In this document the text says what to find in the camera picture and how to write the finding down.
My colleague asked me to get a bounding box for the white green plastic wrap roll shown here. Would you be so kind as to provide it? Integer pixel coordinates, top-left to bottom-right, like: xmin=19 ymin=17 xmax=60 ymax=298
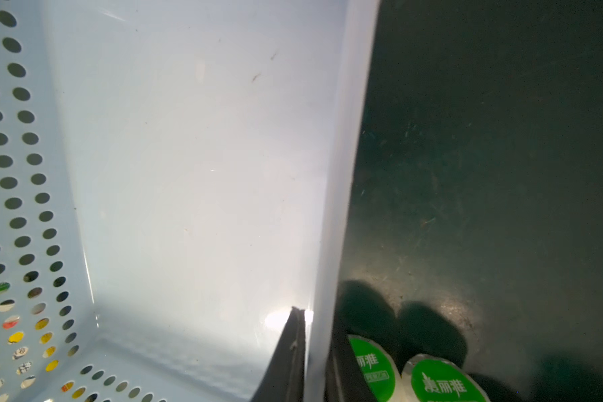
xmin=348 ymin=335 xmax=405 ymax=402

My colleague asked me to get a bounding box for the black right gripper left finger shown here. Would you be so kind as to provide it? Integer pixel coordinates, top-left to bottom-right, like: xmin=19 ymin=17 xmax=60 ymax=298
xmin=251 ymin=308 xmax=306 ymax=402

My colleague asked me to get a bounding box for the light blue perforated plastic basket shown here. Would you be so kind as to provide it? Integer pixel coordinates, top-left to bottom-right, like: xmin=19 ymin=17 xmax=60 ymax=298
xmin=0 ymin=1 xmax=380 ymax=401

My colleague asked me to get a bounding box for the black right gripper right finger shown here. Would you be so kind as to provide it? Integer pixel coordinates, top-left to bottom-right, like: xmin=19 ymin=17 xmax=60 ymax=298
xmin=324 ymin=321 xmax=376 ymax=402

